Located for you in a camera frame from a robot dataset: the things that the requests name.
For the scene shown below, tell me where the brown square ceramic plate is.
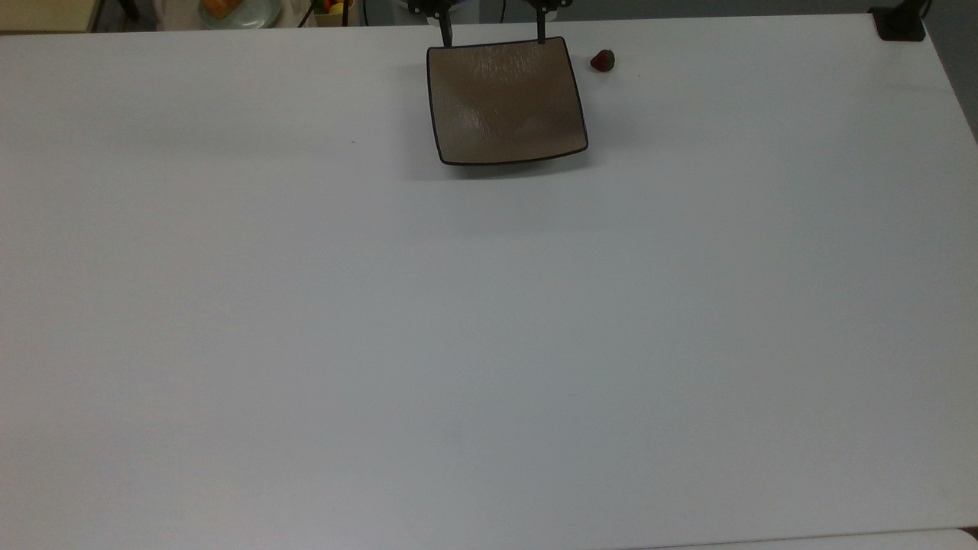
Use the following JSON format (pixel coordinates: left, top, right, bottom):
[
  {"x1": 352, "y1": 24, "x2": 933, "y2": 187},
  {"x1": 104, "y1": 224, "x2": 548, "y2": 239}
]
[{"x1": 426, "y1": 36, "x2": 590, "y2": 167}]

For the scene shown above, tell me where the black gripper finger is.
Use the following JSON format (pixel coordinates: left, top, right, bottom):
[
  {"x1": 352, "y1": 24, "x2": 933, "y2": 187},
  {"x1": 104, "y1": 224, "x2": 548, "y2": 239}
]
[
  {"x1": 526, "y1": 0, "x2": 574, "y2": 44},
  {"x1": 406, "y1": 0, "x2": 458, "y2": 49}
]

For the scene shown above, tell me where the tan wooden board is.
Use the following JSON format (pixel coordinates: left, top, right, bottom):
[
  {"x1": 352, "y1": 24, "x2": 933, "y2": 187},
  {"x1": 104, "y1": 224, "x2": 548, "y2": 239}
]
[{"x1": 0, "y1": 0, "x2": 105, "y2": 34}]

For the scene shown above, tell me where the box of colourful fruit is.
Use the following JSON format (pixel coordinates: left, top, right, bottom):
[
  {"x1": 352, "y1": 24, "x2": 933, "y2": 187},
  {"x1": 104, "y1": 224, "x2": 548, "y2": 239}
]
[{"x1": 313, "y1": 0, "x2": 357, "y2": 28}]

